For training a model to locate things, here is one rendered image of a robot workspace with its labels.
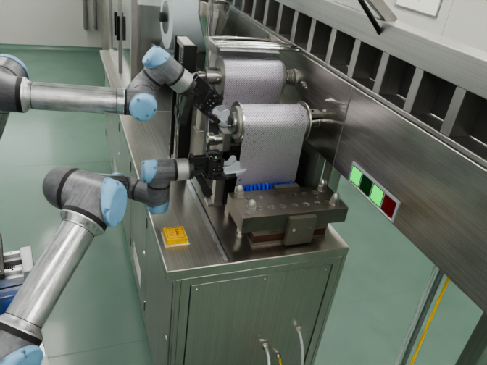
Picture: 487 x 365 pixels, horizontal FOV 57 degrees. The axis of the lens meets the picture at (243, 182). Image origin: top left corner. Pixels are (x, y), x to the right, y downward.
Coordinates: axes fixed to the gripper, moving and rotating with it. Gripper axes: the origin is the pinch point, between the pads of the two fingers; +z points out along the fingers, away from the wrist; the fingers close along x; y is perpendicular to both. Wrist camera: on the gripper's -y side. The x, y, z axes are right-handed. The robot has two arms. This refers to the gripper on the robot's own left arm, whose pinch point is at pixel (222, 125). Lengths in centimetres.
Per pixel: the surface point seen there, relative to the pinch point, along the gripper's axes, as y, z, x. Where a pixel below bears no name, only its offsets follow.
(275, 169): 1.1, 23.9, -7.7
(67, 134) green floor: -129, 39, 265
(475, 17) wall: 186, 197, 164
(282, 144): 9.4, 18.4, -7.7
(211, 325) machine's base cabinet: -53, 33, -33
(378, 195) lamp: 19, 31, -44
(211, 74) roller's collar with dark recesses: 9.5, -6.5, 20.9
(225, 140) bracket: -3.5, 4.5, -0.3
